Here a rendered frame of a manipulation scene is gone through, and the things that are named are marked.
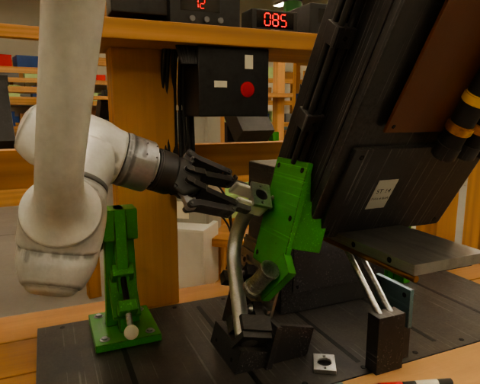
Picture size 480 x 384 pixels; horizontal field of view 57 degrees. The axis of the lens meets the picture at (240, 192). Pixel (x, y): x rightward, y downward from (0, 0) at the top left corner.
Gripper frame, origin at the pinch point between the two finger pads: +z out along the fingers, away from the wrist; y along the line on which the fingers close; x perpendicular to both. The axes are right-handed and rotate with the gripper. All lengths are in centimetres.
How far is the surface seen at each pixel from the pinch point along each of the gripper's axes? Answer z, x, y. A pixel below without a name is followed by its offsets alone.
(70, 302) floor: 30, 261, 90
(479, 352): 46, -8, -28
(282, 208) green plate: 4.1, -4.6, -3.9
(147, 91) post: -18.4, 8.9, 30.5
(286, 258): 4.5, -2.8, -13.4
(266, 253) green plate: 5.1, 3.0, -9.2
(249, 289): 2.3, 5.9, -16.0
